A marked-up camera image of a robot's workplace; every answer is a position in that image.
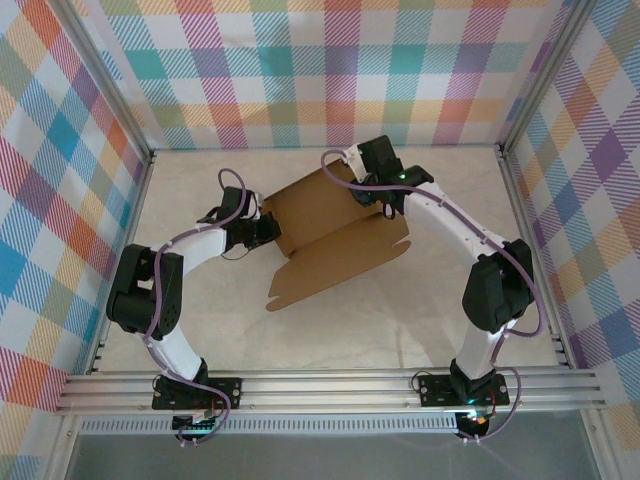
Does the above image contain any aluminium mounting rail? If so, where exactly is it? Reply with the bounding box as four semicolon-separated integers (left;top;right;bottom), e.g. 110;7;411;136
54;368;609;416

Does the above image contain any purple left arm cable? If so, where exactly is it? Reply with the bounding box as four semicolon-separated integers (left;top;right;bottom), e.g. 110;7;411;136
144;168;261;447

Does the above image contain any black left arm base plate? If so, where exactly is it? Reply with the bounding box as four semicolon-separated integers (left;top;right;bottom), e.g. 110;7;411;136
152;377;244;412

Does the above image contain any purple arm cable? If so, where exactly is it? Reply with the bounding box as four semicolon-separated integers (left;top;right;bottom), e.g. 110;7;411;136
144;168;261;447
319;148;546;445

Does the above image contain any aluminium left side rail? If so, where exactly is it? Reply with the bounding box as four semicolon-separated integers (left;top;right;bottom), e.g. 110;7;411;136
87;152;157;376

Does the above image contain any slotted grey cable duct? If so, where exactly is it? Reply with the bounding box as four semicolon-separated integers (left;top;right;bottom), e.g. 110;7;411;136
79;418;460;435

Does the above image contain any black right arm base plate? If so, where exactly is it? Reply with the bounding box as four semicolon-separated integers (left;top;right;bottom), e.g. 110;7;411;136
417;373;510;409

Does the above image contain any aluminium right side rail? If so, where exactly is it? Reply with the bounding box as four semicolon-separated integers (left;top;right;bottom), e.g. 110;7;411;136
497;147;574;369

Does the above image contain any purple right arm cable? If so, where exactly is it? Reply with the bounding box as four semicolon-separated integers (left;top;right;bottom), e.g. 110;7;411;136
319;148;546;445

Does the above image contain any brown cardboard box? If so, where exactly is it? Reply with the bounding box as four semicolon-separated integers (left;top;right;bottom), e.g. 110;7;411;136
263;162;412;312

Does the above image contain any aluminium right frame post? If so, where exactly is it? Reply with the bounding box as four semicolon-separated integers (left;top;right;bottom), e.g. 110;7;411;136
497;0;601;157

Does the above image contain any aluminium frame post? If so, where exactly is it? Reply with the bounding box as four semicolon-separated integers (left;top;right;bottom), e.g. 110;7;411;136
497;0;601;157
49;0;157;166

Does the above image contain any aluminium left frame post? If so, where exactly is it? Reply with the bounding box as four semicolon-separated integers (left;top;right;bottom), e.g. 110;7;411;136
49;0;157;166

